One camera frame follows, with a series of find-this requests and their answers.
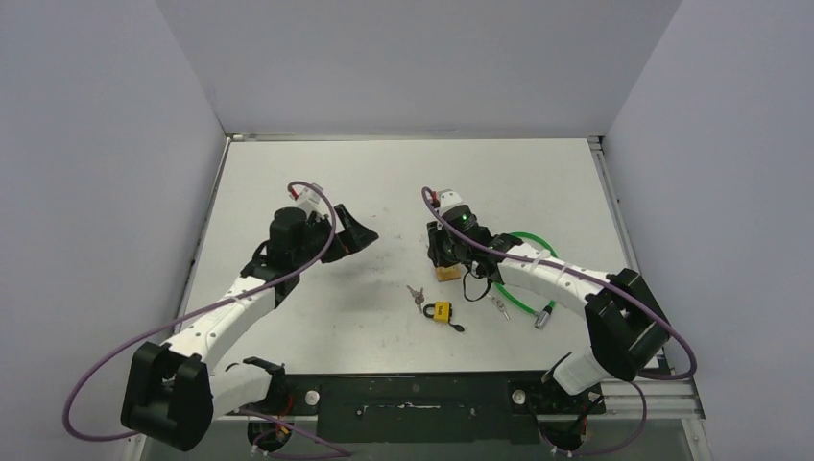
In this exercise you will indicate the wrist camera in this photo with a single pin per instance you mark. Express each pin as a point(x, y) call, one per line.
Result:
point(447, 199)
point(310, 201)

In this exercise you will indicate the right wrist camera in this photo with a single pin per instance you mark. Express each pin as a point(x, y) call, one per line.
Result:
point(447, 199)

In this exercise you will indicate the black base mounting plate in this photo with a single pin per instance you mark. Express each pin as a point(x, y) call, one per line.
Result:
point(514, 407)

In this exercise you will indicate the silver key bunch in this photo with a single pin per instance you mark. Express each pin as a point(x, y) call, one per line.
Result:
point(418, 297)
point(501, 307)

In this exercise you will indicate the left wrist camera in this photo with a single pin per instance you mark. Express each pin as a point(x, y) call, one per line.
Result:
point(310, 201)

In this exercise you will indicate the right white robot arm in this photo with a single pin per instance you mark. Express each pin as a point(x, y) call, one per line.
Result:
point(626, 327)

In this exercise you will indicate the green cable lock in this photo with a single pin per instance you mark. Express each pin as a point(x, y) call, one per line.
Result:
point(536, 307)

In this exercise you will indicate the brass padlock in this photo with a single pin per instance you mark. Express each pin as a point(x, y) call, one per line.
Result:
point(444, 274)

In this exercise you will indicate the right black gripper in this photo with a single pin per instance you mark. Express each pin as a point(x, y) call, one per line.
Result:
point(438, 247)

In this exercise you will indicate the silver key bunch centre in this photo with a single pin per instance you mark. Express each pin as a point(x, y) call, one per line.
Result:
point(418, 297)

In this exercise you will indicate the yellow black padlock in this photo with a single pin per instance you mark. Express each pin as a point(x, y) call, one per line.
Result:
point(440, 312)

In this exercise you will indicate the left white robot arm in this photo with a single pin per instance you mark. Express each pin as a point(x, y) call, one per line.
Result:
point(174, 393)

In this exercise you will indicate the silver key bunch right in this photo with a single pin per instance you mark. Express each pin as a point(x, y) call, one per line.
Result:
point(501, 307)

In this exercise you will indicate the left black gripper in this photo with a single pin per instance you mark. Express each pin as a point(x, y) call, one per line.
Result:
point(351, 239)

